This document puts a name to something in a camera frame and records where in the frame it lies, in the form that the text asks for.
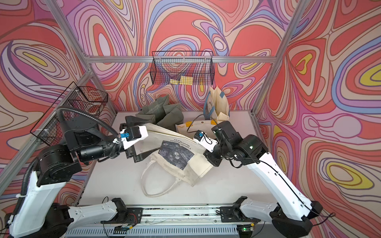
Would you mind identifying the cream canvas tote bag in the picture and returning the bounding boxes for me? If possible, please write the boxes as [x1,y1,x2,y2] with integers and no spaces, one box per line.
[141,123,213,197]

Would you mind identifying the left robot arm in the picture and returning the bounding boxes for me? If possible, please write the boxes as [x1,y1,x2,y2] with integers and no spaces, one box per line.
[8,106,149,238]

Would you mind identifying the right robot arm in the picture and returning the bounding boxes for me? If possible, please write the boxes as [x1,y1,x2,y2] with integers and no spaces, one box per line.
[193,121,322,238]

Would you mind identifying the olive green fabric bag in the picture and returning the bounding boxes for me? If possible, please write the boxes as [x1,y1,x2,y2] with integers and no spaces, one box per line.
[136,95,184,131]

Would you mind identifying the yellow sticky notes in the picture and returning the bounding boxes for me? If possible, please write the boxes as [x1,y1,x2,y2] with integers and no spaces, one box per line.
[170,76,193,85]

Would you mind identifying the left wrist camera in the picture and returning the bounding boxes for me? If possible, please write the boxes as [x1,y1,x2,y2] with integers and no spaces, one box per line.
[121,126,148,150]

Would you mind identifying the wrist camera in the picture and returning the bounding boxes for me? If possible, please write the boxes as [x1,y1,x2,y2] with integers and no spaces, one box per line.
[121,126,148,150]
[193,130,218,153]

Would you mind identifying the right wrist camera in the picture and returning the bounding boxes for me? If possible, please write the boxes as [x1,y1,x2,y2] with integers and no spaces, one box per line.
[193,130,218,153]

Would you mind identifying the white bag yellow handles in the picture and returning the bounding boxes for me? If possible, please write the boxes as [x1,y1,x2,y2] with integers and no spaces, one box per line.
[175,120,216,139]

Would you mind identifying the beige bag blue handles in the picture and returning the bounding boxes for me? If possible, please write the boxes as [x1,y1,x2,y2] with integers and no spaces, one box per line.
[203,87,230,122]

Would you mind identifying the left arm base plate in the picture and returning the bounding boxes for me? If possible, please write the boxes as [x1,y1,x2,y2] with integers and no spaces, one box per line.
[100,207,143,225]

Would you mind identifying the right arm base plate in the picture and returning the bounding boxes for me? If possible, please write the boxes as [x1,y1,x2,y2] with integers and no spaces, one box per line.
[216,206,261,224]

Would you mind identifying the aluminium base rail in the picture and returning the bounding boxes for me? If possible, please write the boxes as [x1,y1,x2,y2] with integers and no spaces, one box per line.
[64,204,282,238]

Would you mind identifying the black wire basket left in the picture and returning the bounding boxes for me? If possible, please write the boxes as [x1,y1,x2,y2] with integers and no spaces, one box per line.
[30,81,109,146]

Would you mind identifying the black wire basket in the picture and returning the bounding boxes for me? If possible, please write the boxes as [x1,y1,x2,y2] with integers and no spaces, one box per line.
[150,50,215,86]
[30,81,109,146]

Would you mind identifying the black wire basket back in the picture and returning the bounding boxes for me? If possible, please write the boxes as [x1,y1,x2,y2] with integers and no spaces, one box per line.
[150,50,215,86]

